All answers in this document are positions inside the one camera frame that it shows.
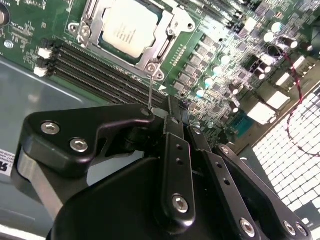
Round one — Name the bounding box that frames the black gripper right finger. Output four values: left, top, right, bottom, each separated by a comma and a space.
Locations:
175, 99, 314, 240

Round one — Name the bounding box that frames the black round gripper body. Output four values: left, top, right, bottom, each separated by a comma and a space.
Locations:
46, 156, 242, 240

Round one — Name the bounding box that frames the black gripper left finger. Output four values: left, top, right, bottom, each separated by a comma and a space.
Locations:
20, 95, 198, 228

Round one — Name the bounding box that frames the thin metal locking lever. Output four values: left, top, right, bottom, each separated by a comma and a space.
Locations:
147, 74, 154, 110

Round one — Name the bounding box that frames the metal socket cover frame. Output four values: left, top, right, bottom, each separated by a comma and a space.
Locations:
79, 0, 176, 72

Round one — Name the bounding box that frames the silver CPU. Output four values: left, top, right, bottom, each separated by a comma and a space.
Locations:
99, 2, 163, 60

